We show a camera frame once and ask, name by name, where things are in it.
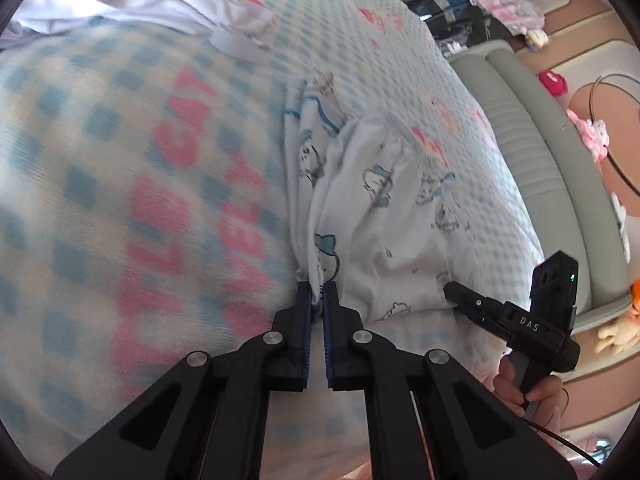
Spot pink hanging clothes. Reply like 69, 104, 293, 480
470, 0, 546, 31

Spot pink and white plush toy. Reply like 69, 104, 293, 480
567, 109, 612, 162

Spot beige plush toy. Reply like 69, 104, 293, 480
595, 317, 640, 357

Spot person's right hand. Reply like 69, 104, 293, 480
492, 360, 565, 417

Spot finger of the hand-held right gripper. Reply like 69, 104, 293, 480
444, 281, 507, 333

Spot grey padded headboard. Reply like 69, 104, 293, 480
447, 42, 640, 333

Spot ring wall lamp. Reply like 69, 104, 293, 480
589, 74, 640, 196

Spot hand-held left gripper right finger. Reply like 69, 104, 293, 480
321, 281, 576, 480

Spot red plush toy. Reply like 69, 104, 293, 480
537, 71, 569, 96

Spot checkered cartoon print blanket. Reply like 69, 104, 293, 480
0, 0, 548, 480

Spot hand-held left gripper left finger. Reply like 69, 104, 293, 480
52, 281, 313, 480

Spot black cable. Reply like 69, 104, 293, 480
525, 390, 603, 467

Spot white cartoon print pajama pants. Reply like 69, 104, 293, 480
307, 115, 473, 323

